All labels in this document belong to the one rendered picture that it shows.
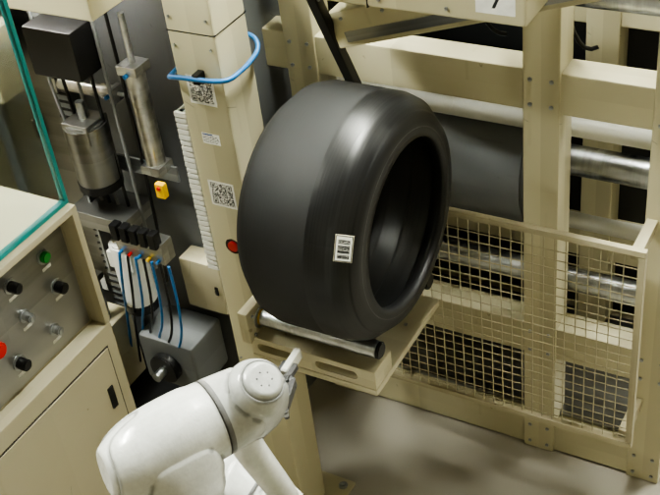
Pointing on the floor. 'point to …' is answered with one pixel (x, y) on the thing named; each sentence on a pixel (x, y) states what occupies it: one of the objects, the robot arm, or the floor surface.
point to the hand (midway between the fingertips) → (291, 363)
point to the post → (185, 36)
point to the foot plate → (337, 484)
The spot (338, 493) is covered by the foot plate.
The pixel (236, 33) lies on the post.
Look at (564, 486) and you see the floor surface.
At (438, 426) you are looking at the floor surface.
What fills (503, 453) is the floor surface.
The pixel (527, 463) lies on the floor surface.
